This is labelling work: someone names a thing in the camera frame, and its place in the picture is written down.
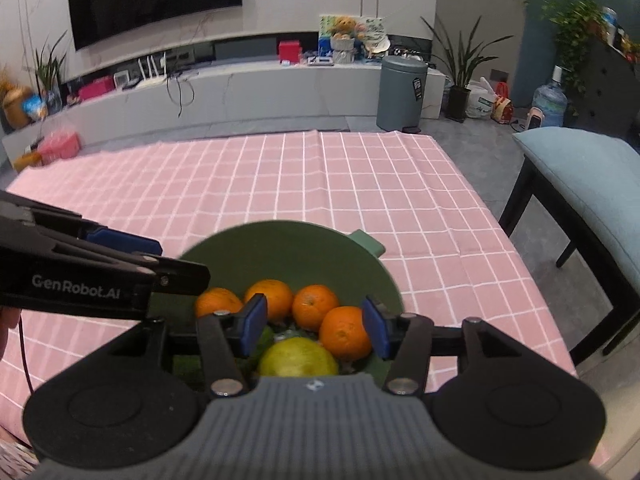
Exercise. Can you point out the small white heater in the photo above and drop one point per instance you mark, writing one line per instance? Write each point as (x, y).
(535, 121)

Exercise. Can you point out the pink plastic storage box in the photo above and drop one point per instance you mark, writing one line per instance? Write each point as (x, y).
(60, 147)

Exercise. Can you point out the trailing ivy plant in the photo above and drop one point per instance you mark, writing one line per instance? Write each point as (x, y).
(575, 25)

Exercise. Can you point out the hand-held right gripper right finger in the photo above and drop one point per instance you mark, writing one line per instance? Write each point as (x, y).
(375, 328)

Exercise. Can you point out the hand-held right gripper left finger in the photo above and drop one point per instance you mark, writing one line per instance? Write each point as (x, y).
(253, 323)

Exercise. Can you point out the red box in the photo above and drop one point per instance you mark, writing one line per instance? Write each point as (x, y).
(290, 51)

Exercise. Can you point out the yellow box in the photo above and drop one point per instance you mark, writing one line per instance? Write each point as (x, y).
(27, 161)

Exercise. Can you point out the orange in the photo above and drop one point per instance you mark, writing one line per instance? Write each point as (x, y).
(270, 299)
(345, 333)
(218, 302)
(315, 306)

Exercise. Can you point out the white router with antennas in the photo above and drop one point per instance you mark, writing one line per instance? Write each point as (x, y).
(150, 80)

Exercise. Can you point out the white curved media console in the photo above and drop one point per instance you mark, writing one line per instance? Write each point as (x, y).
(260, 97)

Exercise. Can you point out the thin-leaf potted plant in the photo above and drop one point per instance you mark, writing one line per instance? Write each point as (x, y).
(47, 72)

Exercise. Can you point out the red and orange bag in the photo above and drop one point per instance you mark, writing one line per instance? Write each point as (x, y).
(502, 107)

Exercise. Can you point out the long-leaf plant in black pot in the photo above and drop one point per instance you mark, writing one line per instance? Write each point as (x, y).
(462, 67)

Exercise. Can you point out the pink checked tablecloth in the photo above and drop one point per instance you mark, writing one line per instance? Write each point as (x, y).
(300, 180)

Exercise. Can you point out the black wall television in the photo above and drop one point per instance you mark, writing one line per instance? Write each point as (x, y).
(150, 0)

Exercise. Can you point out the light blue bench cushion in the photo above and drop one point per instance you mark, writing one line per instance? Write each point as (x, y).
(590, 180)

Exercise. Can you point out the bench with blue cushion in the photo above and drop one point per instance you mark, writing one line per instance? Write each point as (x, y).
(590, 320)

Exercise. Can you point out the brown teddy bear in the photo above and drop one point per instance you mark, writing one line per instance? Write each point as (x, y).
(344, 27)

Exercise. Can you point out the yellow-green pear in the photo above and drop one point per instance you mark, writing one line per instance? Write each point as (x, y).
(298, 358)

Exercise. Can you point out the white plastic bag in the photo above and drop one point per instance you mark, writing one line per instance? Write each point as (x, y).
(480, 102)

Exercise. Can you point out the grey pedal trash bin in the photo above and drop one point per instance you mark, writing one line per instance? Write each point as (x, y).
(400, 92)

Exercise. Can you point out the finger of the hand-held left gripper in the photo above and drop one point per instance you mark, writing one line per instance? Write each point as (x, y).
(125, 242)
(182, 278)

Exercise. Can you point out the green colander bowl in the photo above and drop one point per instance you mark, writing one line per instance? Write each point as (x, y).
(300, 250)

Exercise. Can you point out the dark cabinet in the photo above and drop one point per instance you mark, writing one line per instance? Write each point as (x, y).
(610, 100)

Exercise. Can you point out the person's left hand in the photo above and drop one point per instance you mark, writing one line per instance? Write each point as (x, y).
(6, 332)

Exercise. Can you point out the colourful snack bag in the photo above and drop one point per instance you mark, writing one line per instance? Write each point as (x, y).
(34, 107)

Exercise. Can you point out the large blue water jug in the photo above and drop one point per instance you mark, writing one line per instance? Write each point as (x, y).
(549, 102)

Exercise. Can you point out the printed picture board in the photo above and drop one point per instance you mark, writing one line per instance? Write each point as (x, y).
(370, 30)

